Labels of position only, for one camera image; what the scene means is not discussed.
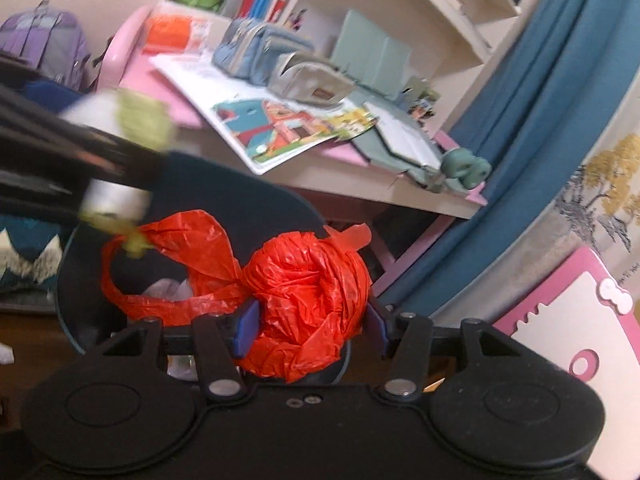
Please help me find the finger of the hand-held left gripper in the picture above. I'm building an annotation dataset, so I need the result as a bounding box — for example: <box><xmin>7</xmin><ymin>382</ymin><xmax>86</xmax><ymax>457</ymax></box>
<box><xmin>0</xmin><ymin>82</ymin><xmax>169</xmax><ymax>192</ymax></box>
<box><xmin>0</xmin><ymin>169</ymin><xmax>91</xmax><ymax>224</ymax></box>

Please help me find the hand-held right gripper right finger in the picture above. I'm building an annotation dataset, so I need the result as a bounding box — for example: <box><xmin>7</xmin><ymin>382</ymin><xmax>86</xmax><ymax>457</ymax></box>
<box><xmin>365</xmin><ymin>305</ymin><xmax>524</xmax><ymax>402</ymax></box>

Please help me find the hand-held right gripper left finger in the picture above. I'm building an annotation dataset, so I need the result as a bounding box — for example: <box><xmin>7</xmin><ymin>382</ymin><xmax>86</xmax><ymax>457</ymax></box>
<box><xmin>97</xmin><ymin>300</ymin><xmax>263</xmax><ymax>403</ymax></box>

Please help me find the red plastic bag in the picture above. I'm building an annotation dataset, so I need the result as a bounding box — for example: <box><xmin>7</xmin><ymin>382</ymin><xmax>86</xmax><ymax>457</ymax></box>
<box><xmin>101</xmin><ymin>209</ymin><xmax>374</xmax><ymax>384</ymax></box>

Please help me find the white green wrapper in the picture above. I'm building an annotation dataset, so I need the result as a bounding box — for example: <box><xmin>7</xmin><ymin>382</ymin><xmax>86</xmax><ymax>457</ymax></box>
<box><xmin>62</xmin><ymin>87</ymin><xmax>179</xmax><ymax>261</ymax></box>

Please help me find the dark green trash bin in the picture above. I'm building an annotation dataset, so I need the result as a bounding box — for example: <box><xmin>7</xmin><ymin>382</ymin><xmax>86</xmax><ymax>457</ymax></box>
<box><xmin>56</xmin><ymin>152</ymin><xmax>374</xmax><ymax>387</ymax></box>

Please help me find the teal cream zigzag quilt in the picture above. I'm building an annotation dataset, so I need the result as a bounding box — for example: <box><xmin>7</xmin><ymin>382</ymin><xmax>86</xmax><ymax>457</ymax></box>
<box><xmin>0</xmin><ymin>215</ymin><xmax>66</xmax><ymax>294</ymax></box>

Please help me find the white crumpled tissue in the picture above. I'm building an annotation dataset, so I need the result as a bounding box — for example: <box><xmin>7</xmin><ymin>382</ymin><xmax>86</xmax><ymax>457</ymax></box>
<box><xmin>142</xmin><ymin>277</ymin><xmax>194</xmax><ymax>302</ymax></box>

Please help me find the pink desk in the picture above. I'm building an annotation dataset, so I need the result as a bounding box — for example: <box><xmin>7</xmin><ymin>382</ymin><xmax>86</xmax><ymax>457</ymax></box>
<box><xmin>92</xmin><ymin>5</ymin><xmax>489</xmax><ymax>302</ymax></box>

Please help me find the purple grey backpack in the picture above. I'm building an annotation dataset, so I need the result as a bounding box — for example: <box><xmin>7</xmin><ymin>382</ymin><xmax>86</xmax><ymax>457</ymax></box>
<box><xmin>0</xmin><ymin>0</ymin><xmax>94</xmax><ymax>87</ymax></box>

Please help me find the orange white packet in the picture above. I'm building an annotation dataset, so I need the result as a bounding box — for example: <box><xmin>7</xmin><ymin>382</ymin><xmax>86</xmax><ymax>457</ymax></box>
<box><xmin>141</xmin><ymin>7</ymin><xmax>214</xmax><ymax>56</ymax></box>

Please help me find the teal rounded toy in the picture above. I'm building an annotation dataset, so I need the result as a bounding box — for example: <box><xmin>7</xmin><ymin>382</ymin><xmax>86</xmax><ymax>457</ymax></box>
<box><xmin>425</xmin><ymin>146</ymin><xmax>494</xmax><ymax>195</ymax></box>

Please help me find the green cover notebook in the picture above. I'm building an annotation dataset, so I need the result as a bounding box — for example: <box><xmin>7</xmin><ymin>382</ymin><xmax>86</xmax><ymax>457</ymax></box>
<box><xmin>350</xmin><ymin>101</ymin><xmax>446</xmax><ymax>179</ymax></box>

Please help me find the pink white toy board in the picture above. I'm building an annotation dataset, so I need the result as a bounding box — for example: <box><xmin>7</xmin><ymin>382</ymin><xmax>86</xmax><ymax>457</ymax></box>
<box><xmin>492</xmin><ymin>246</ymin><xmax>640</xmax><ymax>397</ymax></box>

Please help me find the colourful picture book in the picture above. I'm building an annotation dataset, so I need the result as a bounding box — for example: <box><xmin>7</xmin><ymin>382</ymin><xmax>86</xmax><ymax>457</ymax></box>
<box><xmin>150</xmin><ymin>52</ymin><xmax>381</xmax><ymax>177</ymax></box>

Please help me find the blue pencil case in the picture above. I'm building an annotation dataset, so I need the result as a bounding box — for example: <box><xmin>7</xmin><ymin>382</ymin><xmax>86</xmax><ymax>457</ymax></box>
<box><xmin>211</xmin><ymin>17</ymin><xmax>316</xmax><ymax>86</ymax></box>

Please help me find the grey pencil case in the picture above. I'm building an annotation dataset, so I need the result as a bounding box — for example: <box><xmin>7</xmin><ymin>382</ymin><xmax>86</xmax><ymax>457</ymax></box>
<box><xmin>267</xmin><ymin>51</ymin><xmax>356</xmax><ymax>108</ymax></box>

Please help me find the tree print curtain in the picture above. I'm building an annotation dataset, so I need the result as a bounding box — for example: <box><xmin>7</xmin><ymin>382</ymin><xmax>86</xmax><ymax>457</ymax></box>
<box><xmin>435</xmin><ymin>65</ymin><xmax>640</xmax><ymax>332</ymax></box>

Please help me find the green book stand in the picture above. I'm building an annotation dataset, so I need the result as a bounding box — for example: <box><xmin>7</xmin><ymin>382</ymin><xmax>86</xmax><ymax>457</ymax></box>
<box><xmin>330</xmin><ymin>9</ymin><xmax>414</xmax><ymax>101</ymax></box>

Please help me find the blue curtain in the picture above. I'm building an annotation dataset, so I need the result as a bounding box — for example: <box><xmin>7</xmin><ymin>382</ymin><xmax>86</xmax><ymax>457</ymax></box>
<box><xmin>372</xmin><ymin>0</ymin><xmax>640</xmax><ymax>319</ymax></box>

